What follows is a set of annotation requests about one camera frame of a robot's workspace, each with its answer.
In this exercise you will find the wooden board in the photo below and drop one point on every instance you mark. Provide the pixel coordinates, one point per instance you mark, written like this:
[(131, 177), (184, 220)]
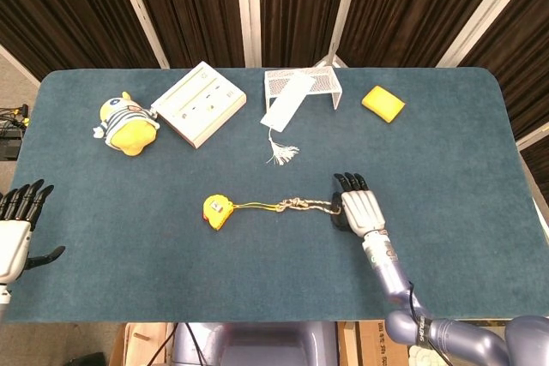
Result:
[(141, 342)]

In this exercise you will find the white bookmark with tassel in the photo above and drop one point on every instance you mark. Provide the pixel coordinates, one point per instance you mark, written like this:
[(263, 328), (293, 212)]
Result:
[(284, 109)]

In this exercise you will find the white flower-shaped palette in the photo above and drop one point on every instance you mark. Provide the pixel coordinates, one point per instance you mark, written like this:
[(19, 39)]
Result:
[(422, 357)]

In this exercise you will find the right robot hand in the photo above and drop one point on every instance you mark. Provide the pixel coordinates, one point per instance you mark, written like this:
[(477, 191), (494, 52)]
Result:
[(360, 207)]

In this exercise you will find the yellow tape measure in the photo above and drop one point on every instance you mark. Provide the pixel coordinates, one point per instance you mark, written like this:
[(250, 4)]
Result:
[(217, 210)]

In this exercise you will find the white wooden display tray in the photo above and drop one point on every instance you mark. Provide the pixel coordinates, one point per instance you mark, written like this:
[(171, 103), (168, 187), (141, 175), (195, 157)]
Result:
[(198, 104)]

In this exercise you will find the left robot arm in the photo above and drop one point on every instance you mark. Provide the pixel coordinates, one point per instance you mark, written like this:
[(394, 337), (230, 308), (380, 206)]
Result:
[(3, 295)]

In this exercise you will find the yellow striped plush toy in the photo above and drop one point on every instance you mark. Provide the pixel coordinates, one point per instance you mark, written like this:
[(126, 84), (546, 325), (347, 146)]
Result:
[(125, 128)]

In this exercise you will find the cardboard box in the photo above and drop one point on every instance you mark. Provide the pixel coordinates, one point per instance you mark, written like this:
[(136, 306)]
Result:
[(373, 342)]

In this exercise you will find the blue table mat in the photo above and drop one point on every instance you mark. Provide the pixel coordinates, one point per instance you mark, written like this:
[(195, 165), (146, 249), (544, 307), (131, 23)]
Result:
[(274, 271)]

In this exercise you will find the yellow sponge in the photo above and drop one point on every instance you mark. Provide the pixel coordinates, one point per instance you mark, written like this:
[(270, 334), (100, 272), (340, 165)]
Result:
[(383, 103)]

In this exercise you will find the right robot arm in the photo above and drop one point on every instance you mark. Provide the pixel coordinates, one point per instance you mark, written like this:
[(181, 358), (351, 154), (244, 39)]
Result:
[(429, 314)]

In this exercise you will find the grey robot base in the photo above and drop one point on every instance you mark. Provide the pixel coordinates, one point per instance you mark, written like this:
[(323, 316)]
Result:
[(257, 344)]

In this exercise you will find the white tripod stand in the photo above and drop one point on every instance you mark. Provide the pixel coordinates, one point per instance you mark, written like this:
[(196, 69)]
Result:
[(332, 46)]

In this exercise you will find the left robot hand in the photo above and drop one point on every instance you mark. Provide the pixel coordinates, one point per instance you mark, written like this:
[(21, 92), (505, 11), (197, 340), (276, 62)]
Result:
[(15, 241)]

